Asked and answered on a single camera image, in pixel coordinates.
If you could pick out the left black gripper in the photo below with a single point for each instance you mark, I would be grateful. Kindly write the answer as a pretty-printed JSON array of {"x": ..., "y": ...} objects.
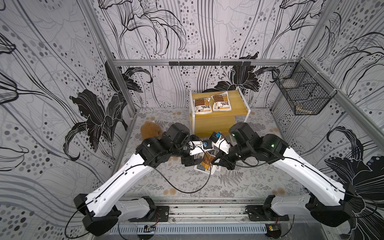
[{"x": 188, "y": 160}]

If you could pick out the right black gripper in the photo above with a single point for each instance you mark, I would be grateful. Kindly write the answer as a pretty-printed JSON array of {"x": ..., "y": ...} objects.
[{"x": 222, "y": 162}]

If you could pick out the brown coffee bag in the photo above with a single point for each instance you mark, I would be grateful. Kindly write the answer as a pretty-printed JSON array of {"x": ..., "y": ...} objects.
[
  {"x": 207, "y": 159},
  {"x": 221, "y": 102},
  {"x": 202, "y": 106}
]

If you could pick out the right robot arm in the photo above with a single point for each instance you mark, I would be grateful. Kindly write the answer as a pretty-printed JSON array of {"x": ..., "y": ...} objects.
[{"x": 328, "y": 201}]

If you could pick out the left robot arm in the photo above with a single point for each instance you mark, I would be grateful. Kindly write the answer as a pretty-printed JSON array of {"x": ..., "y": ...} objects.
[{"x": 103, "y": 209}]

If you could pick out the blue coffee bag top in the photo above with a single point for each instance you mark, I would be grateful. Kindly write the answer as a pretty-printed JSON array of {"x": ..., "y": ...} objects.
[{"x": 210, "y": 170}]

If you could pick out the white wooden two-tier shelf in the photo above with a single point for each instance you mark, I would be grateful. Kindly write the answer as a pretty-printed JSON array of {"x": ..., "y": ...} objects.
[{"x": 204, "y": 125}]

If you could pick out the brown teddy bear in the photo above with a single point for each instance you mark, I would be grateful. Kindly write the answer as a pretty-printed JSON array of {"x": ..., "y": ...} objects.
[{"x": 150, "y": 130}]

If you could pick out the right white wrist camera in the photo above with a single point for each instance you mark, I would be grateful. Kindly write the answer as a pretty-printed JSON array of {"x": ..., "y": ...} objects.
[{"x": 219, "y": 142}]

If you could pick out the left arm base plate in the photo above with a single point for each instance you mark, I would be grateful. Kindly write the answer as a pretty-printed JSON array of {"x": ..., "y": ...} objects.
[{"x": 159, "y": 215}]

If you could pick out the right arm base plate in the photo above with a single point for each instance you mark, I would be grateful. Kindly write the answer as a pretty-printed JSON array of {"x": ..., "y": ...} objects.
[{"x": 256, "y": 213}]

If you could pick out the grey slotted cable duct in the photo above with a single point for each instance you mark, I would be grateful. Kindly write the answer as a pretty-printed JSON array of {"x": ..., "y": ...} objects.
[{"x": 184, "y": 229}]

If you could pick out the black wire basket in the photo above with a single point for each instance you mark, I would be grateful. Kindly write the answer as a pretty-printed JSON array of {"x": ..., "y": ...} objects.
[{"x": 302, "y": 88}]

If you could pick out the black wall bar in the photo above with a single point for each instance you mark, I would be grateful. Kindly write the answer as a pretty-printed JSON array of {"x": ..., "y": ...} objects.
[{"x": 207, "y": 63}]

